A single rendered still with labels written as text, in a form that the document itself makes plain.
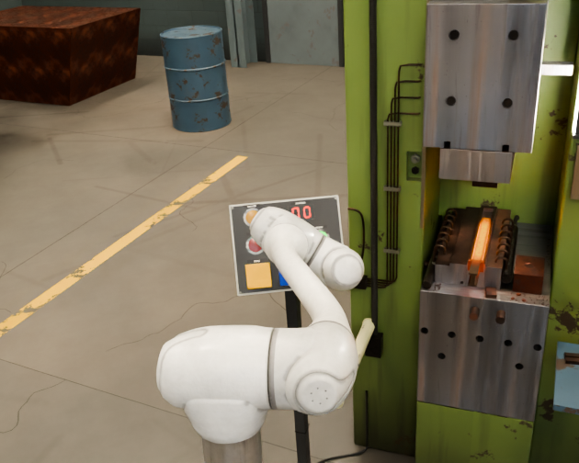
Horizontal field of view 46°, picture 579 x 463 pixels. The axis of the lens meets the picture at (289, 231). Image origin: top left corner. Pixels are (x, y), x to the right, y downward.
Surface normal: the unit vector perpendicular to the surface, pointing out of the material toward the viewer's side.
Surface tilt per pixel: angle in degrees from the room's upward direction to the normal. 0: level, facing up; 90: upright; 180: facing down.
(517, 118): 90
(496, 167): 90
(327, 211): 60
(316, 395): 76
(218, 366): 49
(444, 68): 90
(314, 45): 90
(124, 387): 0
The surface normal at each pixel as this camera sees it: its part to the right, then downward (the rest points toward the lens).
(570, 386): -0.06, -0.89
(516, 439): -0.33, 0.45
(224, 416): -0.09, 0.43
